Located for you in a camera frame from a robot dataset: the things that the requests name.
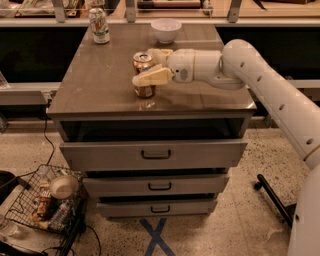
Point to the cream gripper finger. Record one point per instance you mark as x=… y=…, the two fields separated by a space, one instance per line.
x=160 y=56
x=156 y=75

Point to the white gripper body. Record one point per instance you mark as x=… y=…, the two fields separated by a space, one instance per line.
x=181 y=67

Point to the orange soda can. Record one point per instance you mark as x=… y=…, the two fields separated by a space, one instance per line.
x=142 y=61

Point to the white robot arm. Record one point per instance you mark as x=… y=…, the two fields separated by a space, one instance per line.
x=237 y=65

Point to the green white soda can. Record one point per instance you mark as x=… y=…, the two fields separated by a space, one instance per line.
x=99 y=26

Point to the white bowl in basket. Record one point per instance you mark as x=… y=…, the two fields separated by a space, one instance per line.
x=63 y=187

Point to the grey drawer cabinet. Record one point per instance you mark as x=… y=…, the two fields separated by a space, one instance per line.
x=96 y=102

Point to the top grey drawer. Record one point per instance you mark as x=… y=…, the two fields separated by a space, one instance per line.
x=153 y=155

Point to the bottom grey drawer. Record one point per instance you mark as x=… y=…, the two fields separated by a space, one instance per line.
x=157 y=208

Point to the snack bag in basket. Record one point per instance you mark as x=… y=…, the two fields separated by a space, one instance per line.
x=42 y=213

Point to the plastic water bottle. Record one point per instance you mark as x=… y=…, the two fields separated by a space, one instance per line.
x=58 y=220

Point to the black chair base leg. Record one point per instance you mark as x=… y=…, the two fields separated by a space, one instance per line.
x=287 y=212

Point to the black wire basket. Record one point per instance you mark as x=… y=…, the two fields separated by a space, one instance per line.
x=24 y=205

